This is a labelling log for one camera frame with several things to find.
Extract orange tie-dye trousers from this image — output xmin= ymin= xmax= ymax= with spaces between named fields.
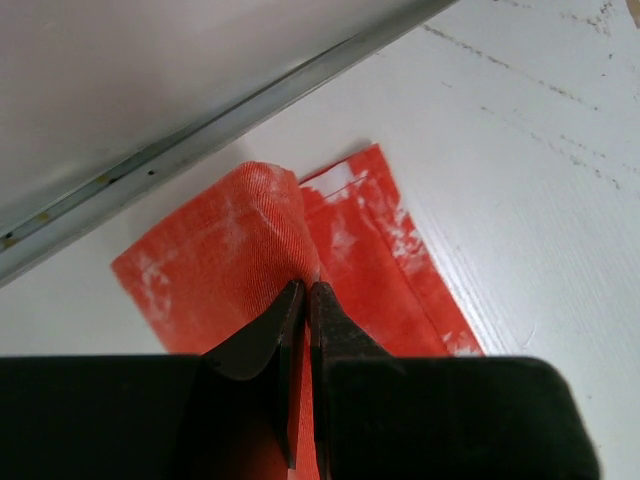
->
xmin=110 ymin=142 xmax=486 ymax=480

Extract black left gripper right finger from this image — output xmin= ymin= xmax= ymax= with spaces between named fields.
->
xmin=309 ymin=282 xmax=600 ymax=479

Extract aluminium table edge rail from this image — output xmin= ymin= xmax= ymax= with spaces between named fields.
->
xmin=1 ymin=1 xmax=451 ymax=284

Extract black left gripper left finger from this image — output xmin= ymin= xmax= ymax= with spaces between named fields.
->
xmin=1 ymin=281 xmax=305 ymax=479

